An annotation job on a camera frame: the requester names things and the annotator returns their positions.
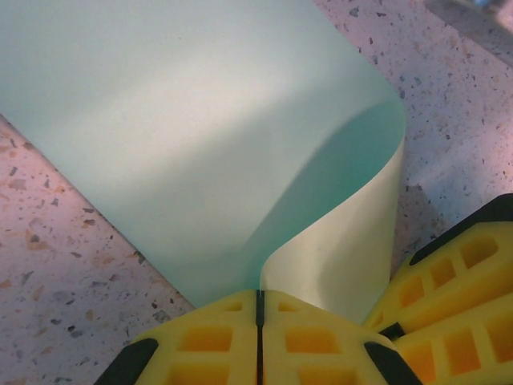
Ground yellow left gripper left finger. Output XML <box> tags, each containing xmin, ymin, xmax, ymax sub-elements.
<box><xmin>94</xmin><ymin>289</ymin><xmax>260</xmax><ymax>385</ymax></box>

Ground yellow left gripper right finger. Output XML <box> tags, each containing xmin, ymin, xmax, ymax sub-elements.
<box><xmin>259</xmin><ymin>289</ymin><xmax>426</xmax><ymax>385</ymax></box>

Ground light green paper sheet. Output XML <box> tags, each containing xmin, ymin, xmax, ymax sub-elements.
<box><xmin>0</xmin><ymin>0</ymin><xmax>406</xmax><ymax>322</ymax></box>

